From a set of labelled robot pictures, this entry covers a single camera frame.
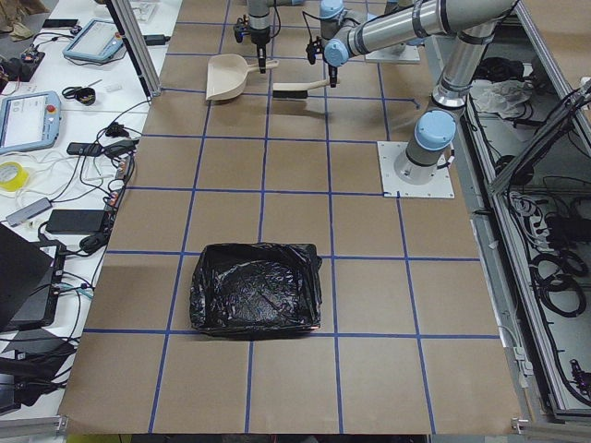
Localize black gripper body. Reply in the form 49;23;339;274
306;38;338;82
233;16;271;60

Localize beige plastic dustpan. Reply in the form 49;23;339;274
206;54;259;101

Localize beige hand brush black bristles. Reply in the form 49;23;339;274
272;79;331;99

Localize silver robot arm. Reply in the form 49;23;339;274
233;0;304;72
307;0;516;185

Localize black bag lined bin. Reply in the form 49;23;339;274
188;243;322;339

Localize teach pendant far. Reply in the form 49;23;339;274
62;18;124;65

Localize teach pendant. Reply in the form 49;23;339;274
62;18;124;65
1;91;61;154

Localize black scissors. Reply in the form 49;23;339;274
61;79;101;99

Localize teach pendant near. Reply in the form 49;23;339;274
1;91;61;154

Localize black power adapter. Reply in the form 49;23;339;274
45;210;106;234

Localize yellow tape roll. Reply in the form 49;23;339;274
0;162;30;193

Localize black laptop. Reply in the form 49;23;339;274
1;225;65;332

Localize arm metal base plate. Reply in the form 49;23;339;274
365;43;420;65
377;141;454;199

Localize aluminium frame post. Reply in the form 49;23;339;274
105;0;162;99

